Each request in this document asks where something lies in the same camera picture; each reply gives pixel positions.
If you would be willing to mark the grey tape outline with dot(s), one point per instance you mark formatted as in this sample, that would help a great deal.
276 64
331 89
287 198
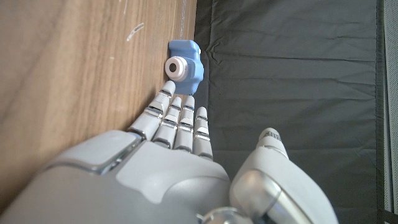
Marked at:
184 18

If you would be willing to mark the black backdrop curtain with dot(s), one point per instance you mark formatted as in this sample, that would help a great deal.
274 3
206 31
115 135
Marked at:
280 77

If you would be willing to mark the small blue toy camera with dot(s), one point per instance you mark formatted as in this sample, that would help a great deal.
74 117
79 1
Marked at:
186 62

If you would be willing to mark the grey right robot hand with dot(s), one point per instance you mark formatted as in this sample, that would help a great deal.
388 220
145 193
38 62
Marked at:
140 186

